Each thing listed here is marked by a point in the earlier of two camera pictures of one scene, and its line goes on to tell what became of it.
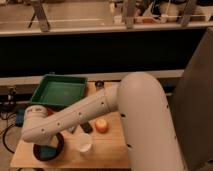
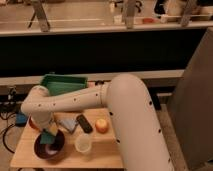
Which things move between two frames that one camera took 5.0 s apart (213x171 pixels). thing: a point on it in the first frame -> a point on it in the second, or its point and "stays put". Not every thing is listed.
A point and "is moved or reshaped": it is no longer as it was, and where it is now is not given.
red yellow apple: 101,125 stays put
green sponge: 47,152 is moved or reshaped
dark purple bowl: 47,152 stays put
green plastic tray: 59,90 stays put
